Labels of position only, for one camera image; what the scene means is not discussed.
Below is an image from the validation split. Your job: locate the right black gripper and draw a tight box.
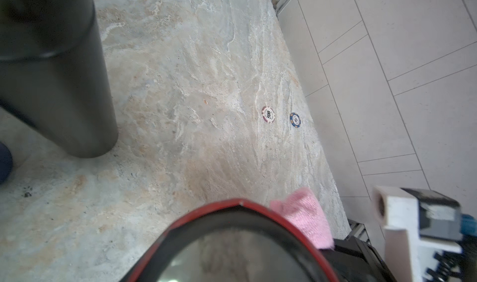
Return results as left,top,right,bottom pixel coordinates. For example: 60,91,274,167
320,237,396,282

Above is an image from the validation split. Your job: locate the pink cloth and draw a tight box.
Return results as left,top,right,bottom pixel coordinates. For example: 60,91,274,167
269,187,334,250

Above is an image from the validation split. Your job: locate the red thermos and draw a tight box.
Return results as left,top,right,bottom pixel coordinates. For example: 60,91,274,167
123,198,338,282

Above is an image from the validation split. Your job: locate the black thermos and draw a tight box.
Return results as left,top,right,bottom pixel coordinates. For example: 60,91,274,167
1,0,119,158

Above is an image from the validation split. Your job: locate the blue thermos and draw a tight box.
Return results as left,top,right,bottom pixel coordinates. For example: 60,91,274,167
0,142,13,184

